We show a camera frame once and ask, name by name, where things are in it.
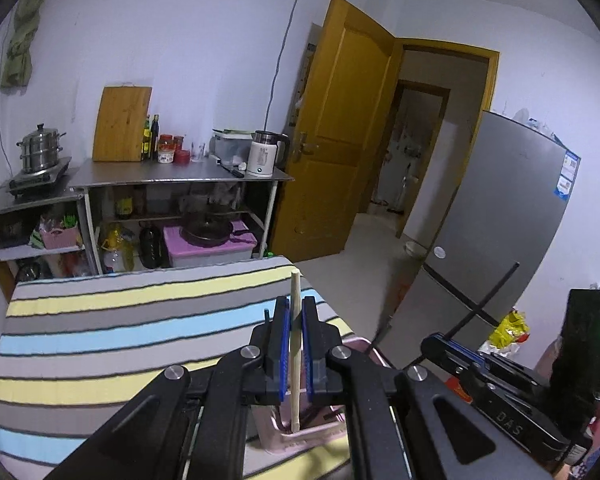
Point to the wooden cutting board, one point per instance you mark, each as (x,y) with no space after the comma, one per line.
(120,125)

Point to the white electric kettle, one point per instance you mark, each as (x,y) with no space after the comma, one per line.
(260,157)

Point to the striped tablecloth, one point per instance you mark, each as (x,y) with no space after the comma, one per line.
(105,335)

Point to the low steel shelf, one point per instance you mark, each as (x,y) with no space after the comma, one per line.
(25,207)

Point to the yellow plastic bag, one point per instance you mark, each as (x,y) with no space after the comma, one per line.
(510,332)

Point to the clear drinking glass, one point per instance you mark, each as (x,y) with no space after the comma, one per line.
(198,152)

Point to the red sauce jar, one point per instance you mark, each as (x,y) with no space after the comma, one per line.
(166,150)

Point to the dark oil bottle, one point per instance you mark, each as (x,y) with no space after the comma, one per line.
(155,137)

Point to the large dark bottle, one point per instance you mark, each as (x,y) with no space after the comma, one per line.
(152,247)

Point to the black frying pan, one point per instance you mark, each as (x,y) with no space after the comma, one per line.
(207,232)

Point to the pink plastic utensil basket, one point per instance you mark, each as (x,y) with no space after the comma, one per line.
(305,441)

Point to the black induction cooker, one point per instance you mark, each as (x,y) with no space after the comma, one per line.
(37,180)

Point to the yellow cooking oil bottle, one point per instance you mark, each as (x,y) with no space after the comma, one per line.
(120,252)

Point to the stainless steel steamer pot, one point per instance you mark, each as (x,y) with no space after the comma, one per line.
(40,152)

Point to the yellow wooden door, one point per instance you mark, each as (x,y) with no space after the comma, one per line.
(340,135)

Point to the black chopstick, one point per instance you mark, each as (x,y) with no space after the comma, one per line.
(485,300)

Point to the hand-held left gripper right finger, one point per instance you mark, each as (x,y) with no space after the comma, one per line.
(308,355)

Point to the steel kitchen table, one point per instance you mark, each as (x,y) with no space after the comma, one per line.
(180,175)

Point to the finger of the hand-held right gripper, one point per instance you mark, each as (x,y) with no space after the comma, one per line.
(457,347)
(455,377)

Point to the clear plastic storage box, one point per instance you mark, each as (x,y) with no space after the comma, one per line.
(230,147)

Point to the cream wooden chopstick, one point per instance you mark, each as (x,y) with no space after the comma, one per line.
(295,310)

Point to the green hanging cloth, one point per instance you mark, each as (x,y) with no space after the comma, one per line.
(22,45)

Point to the red lidded tin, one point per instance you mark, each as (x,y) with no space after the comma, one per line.
(182,157)

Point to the small red jar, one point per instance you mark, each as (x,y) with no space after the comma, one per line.
(178,142)

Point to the grey refrigerator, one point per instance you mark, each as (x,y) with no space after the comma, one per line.
(500,210)

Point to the dark sauce bottle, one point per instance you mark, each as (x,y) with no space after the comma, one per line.
(146,140)

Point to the small pink basket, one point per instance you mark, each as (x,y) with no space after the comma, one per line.
(60,238)

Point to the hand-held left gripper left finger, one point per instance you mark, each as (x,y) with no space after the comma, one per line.
(281,355)

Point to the pink lidded storage box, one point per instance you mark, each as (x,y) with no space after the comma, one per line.
(205,255)

